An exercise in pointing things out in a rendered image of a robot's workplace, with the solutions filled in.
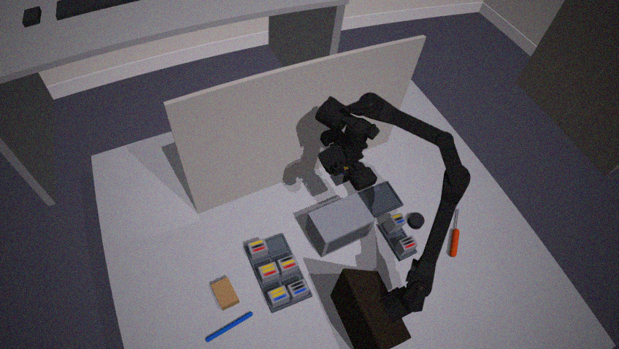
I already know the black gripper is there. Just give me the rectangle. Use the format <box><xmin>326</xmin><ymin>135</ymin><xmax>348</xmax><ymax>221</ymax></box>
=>
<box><xmin>320</xmin><ymin>129</ymin><xmax>377</xmax><ymax>191</ymax></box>

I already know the blue rod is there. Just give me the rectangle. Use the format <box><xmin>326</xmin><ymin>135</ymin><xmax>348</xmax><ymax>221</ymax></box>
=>
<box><xmin>205</xmin><ymin>312</ymin><xmax>253</xmax><ymax>342</ymax></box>

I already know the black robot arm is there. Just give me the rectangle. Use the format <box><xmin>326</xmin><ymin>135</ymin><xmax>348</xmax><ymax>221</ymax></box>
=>
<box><xmin>315</xmin><ymin>92</ymin><xmax>471</xmax><ymax>324</ymax></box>

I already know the grey flat panel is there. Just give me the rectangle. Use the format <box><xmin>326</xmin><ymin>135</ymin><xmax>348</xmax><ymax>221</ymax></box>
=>
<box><xmin>164</xmin><ymin>35</ymin><xmax>426</xmax><ymax>213</ymax></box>

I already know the tan cardboard box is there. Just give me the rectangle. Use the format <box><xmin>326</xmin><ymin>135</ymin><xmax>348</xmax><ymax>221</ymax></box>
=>
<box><xmin>211</xmin><ymin>277</ymin><xmax>239</xmax><ymax>310</ymax></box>

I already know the orange-handled screwdriver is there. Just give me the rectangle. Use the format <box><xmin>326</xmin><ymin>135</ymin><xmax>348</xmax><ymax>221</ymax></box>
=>
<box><xmin>450</xmin><ymin>209</ymin><xmax>460</xmax><ymax>257</ymax></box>

